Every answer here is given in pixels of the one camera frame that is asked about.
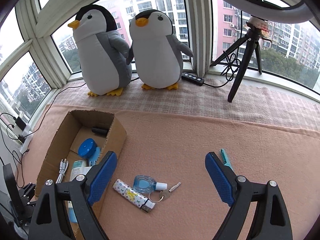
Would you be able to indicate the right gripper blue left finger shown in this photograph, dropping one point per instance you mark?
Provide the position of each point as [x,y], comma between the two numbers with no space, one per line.
[85,190]

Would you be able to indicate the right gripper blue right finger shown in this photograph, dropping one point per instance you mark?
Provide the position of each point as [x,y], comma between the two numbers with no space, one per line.
[236,191]

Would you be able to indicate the blue round tape measure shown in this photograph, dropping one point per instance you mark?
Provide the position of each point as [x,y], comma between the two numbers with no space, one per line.
[87,148]

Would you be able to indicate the black cylinder device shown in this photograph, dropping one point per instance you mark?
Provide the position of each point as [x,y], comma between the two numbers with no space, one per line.
[100,131]

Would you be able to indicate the white power adapter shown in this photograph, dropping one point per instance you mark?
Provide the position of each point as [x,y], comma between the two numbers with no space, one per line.
[86,169]

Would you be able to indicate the light blue card device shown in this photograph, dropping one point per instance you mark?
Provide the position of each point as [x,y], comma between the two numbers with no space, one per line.
[93,159]

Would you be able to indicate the white blue lotion tube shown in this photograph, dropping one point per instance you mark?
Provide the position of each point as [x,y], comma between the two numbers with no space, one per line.
[77,169]

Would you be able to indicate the teal clothes peg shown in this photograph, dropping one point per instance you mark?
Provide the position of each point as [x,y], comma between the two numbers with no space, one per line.
[225,159]

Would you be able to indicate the brown cardboard box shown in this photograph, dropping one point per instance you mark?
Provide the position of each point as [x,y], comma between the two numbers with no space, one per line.
[50,217]

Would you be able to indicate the patterned white lighter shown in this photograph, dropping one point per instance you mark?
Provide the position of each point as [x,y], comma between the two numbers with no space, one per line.
[134,197]

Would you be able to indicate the white power strip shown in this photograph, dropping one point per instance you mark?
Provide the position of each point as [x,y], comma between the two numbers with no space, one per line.
[24,136]

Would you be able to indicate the pink blanket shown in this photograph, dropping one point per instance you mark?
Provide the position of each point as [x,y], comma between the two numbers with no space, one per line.
[172,148]

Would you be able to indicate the black charger plug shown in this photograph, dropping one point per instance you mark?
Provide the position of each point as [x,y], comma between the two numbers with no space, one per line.
[20,123]

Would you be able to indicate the plaid windowsill cloth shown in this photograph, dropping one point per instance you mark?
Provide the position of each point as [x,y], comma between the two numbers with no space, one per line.
[251,103]

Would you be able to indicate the large penguin plush toy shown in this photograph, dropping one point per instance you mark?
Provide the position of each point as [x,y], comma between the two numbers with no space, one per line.
[102,51]

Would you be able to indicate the small penguin plush toy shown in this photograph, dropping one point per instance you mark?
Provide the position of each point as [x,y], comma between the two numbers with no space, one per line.
[156,50]

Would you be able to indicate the black tripod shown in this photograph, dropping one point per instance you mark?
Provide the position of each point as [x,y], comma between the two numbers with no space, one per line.
[236,66]

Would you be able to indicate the black phone on mount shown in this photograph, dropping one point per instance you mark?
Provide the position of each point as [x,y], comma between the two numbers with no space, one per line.
[16,203]

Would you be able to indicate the blue sanitizer bottle keychain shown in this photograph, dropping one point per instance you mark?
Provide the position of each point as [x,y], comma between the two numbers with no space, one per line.
[146,184]

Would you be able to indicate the black inline cable controller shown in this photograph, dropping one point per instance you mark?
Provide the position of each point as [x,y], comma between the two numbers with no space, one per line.
[192,79]

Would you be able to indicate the white ring light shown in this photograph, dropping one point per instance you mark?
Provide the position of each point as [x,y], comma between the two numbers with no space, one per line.
[290,15]

